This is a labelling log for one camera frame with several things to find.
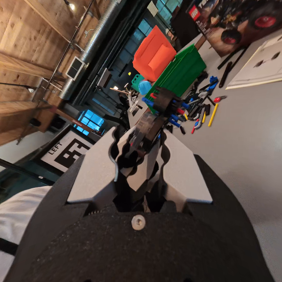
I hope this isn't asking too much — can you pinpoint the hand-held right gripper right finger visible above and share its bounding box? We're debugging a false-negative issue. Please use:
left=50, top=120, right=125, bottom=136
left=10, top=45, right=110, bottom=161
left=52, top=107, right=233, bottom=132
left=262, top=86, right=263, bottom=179
left=161, top=129, right=213, bottom=212

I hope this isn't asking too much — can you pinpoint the grey and black lego assembly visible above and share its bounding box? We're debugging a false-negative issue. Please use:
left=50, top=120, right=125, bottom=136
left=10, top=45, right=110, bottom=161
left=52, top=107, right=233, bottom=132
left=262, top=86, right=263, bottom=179
left=130, top=87, right=190, bottom=153

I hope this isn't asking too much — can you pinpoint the paper sign on post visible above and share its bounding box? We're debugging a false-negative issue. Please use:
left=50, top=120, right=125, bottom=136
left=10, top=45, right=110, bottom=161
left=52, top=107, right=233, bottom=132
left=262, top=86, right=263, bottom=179
left=147, top=1, right=159, bottom=16

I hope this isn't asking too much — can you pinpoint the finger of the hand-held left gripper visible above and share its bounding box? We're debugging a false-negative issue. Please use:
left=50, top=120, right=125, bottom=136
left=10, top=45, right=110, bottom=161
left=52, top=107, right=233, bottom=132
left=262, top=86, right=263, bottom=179
left=116, top=131, right=133, bottom=160
left=120, top=141, right=161, bottom=192

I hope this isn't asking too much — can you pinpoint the white vent grille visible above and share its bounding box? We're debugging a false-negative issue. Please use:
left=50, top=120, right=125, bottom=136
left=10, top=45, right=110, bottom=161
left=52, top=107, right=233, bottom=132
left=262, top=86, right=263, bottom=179
left=65, top=56, right=85, bottom=80

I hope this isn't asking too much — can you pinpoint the green plastic bin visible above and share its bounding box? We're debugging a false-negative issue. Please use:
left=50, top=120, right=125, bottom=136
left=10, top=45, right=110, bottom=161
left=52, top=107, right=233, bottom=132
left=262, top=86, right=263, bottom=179
left=144, top=43, right=207, bottom=113

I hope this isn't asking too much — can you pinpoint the pile of lego beams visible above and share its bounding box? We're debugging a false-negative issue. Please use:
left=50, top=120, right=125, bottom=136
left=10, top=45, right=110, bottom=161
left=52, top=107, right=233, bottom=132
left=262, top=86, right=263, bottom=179
left=176, top=46, right=250, bottom=135

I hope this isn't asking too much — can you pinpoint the silver air duct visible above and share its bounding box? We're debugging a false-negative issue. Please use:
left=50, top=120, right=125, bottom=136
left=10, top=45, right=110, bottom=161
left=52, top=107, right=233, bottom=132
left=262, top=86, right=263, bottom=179
left=58, top=0, right=120, bottom=101

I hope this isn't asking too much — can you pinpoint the light blue round object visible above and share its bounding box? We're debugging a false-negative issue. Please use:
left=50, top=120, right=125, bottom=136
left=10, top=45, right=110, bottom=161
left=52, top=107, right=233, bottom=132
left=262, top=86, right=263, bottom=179
left=138, top=80, right=153, bottom=95

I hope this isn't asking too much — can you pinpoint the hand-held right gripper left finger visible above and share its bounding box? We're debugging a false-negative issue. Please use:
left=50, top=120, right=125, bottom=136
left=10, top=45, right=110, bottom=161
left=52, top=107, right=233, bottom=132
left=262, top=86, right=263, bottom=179
left=67, top=126, right=121, bottom=212

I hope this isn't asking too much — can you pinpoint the orange plastic bin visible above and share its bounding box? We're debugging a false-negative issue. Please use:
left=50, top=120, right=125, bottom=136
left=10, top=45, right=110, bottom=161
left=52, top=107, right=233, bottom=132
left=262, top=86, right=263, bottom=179
left=132, top=25, right=177, bottom=82

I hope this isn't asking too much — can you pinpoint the lego instruction booklet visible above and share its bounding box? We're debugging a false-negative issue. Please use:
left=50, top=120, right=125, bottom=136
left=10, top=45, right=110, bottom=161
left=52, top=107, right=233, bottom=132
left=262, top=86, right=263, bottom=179
left=225, top=39, right=282, bottom=90

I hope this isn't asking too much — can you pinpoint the lego set box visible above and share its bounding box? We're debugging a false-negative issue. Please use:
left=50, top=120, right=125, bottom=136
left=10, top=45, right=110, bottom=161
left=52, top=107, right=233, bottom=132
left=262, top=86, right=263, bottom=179
left=186, top=0, right=282, bottom=58

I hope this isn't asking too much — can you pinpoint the green brick-shaped container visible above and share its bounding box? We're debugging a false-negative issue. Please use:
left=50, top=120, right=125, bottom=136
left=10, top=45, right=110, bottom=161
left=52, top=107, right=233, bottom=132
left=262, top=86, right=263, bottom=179
left=131, top=74, right=145, bottom=90

